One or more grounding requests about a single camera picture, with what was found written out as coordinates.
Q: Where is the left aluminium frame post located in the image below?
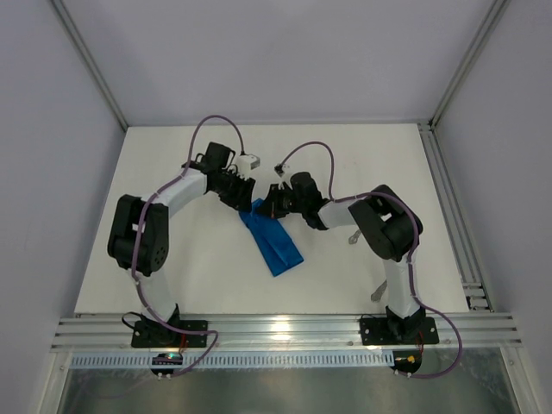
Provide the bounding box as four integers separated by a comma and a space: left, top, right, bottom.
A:
48, 0, 129, 132

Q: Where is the aluminium frame post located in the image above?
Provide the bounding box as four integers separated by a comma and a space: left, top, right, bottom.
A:
48, 0, 129, 132
429, 0, 511, 130

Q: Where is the silver fork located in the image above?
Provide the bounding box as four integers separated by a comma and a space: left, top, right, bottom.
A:
348, 229, 361, 245

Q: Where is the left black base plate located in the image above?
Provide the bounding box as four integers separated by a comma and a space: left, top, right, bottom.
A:
131, 316, 208, 348

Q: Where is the slotted grey cable duct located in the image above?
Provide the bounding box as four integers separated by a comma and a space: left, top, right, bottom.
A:
69, 349, 393, 369

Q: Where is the aluminium front rail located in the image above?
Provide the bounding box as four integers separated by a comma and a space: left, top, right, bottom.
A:
51, 312, 523, 352

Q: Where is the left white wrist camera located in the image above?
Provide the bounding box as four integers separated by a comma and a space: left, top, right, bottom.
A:
235, 154, 260, 179

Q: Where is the controller board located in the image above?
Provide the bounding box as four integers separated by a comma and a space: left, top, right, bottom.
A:
149, 352, 183, 379
391, 351, 423, 376

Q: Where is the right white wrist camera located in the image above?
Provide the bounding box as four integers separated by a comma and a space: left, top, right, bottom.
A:
274, 163, 292, 189

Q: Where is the right controller board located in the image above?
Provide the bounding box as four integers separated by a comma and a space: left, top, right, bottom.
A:
391, 351, 423, 376

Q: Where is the silver table knife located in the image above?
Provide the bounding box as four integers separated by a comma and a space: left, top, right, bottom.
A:
371, 280, 387, 303

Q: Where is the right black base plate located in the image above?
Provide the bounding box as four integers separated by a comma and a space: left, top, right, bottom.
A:
359, 316, 440, 346

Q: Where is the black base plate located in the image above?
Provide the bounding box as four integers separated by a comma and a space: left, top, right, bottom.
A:
131, 316, 208, 348
359, 316, 440, 346

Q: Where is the purple cable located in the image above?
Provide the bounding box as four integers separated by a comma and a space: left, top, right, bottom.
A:
132, 115, 221, 377
278, 141, 463, 380

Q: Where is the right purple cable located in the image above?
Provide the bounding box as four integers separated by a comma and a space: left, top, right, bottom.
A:
278, 141, 463, 380

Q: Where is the blue satin napkin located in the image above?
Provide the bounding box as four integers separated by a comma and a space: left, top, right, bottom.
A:
239, 198, 304, 277

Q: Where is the right aluminium frame post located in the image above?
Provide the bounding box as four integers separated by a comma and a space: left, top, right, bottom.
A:
429, 0, 511, 130

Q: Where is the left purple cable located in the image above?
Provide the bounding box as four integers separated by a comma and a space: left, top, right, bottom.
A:
132, 115, 221, 377

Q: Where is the right aluminium side rail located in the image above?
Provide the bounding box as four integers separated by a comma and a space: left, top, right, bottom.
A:
417, 122, 495, 313

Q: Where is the left controller board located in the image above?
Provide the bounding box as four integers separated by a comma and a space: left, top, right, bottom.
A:
149, 352, 183, 379

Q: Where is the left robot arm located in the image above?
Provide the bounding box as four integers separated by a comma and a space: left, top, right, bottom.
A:
107, 142, 260, 332

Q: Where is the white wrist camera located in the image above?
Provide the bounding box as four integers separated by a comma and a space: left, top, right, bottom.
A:
235, 154, 260, 179
274, 163, 292, 189

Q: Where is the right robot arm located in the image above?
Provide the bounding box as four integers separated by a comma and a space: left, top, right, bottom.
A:
254, 172, 426, 342

